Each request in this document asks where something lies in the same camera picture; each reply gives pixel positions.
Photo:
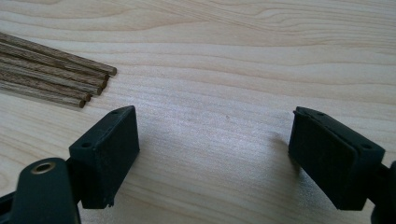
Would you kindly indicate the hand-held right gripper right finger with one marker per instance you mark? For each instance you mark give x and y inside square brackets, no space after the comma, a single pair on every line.
[333,158]

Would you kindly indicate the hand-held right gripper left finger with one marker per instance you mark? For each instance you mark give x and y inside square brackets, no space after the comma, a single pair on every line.
[104,158]

